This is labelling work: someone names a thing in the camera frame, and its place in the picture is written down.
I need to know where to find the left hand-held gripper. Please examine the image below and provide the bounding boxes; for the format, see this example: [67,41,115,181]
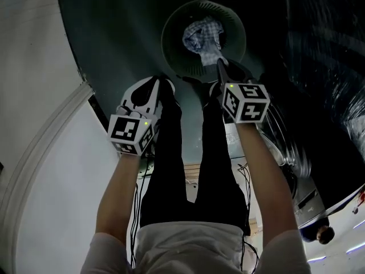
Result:
[106,76,161,157]

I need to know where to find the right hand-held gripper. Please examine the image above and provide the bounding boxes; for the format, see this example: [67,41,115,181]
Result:
[216,57,271,124]

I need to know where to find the blue checked clothes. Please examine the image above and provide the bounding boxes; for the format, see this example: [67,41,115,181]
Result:
[181,15,225,68]

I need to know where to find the round dark green basket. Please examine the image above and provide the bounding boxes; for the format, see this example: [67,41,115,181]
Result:
[160,0,248,83]

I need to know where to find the dark grey washing machine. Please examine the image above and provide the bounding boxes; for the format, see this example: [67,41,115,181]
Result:
[254,104,365,230]

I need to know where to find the person's left forearm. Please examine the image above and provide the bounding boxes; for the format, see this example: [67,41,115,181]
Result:
[95,152,143,238]

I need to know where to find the person's right forearm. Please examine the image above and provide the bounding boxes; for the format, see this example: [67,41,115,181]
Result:
[234,121,295,238]

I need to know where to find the person's right shoe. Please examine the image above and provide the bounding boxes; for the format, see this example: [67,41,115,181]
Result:
[204,80,223,104]

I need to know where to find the person's black trousers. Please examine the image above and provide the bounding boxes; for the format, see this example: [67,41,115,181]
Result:
[139,83,249,232]

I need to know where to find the wooden slat mat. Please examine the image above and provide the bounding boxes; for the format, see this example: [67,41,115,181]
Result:
[184,164,205,204]

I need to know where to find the person's white t-shirt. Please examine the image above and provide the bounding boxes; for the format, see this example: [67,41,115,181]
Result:
[80,220,312,274]

